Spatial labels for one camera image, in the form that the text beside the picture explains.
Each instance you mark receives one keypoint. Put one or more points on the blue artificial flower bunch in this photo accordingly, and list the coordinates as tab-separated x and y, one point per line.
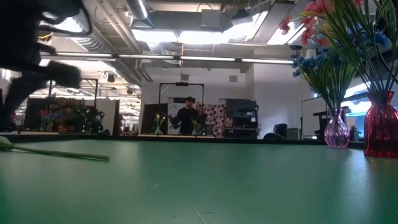
331	84

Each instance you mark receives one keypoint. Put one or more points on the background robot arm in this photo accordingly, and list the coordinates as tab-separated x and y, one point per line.
93	121

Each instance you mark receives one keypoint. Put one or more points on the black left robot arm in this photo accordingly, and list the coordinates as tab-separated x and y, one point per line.
18	31

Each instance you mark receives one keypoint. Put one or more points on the yellow tulips in vase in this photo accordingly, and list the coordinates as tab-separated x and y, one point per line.
159	119

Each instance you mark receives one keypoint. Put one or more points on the purple glass vase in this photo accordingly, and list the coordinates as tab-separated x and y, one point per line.
337	133

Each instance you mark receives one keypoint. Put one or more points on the red glass vase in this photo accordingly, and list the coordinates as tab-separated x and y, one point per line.
381	127

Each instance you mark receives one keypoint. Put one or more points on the colourful background flower bunch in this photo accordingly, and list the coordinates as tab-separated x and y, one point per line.
46	116

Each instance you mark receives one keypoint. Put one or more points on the white artificial tulip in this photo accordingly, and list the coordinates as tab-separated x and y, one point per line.
4	143

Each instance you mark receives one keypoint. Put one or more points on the long ceiling light tube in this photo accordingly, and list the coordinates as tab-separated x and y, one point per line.
208	58
146	57
267	61
84	55

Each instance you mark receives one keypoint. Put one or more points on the white partition board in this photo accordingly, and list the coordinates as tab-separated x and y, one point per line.
309	118
109	115

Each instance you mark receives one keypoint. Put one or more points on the person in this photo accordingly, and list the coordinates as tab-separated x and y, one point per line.
187	119

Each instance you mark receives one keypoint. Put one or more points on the bright ceiling light panel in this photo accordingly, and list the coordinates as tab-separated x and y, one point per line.
186	36

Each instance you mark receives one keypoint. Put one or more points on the red patterned white cloth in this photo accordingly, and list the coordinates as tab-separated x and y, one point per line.
216	119

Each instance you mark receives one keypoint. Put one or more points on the grey ceiling unit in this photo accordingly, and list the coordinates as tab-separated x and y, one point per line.
211	18

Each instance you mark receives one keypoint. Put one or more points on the green table mat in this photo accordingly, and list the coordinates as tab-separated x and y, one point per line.
199	186

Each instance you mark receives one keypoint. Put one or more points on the black cabinet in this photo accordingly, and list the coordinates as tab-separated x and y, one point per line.
241	109

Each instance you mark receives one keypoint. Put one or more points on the black office chair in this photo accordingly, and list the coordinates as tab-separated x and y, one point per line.
280	129

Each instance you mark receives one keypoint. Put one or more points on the grey bin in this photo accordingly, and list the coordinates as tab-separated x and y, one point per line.
293	134

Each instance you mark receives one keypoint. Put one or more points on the ribbed silver air duct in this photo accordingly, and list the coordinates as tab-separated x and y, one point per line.
93	43

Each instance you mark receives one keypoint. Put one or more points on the smooth silver air duct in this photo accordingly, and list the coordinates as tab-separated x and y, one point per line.
138	7

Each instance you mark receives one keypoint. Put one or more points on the grey wall speaker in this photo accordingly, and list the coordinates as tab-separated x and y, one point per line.
184	77
233	78

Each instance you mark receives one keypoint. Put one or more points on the black table frame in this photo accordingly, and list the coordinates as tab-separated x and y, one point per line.
217	140

